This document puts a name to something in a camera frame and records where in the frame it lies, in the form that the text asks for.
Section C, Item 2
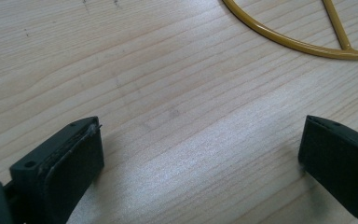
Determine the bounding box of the yellow metal wire rack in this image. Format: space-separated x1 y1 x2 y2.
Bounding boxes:
221 0 358 61

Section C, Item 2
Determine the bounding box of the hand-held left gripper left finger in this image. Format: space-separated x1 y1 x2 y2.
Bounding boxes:
8 116 105 224

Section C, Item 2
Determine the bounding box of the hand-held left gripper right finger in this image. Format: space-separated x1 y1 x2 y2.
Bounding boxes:
297 114 358 224

